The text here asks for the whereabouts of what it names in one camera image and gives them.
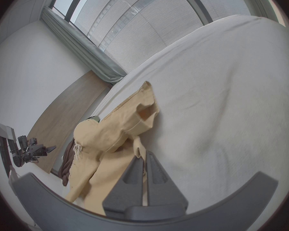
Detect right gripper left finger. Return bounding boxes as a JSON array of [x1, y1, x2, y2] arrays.
[[102, 155, 145, 215]]

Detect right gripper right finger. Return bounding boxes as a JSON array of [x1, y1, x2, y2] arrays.
[[144, 151, 189, 211]]

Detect tan shorts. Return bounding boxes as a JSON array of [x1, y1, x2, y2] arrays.
[[65, 81, 160, 216]]

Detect bed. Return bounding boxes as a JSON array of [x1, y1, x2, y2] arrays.
[[28, 15, 289, 216]]

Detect brown garment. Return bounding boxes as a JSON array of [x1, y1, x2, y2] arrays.
[[58, 140, 77, 187]]

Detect grey-green curtain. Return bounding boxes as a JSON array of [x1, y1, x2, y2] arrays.
[[252, 0, 286, 26], [41, 6, 128, 85]]

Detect window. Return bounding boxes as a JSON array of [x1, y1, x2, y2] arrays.
[[53, 0, 280, 75]]

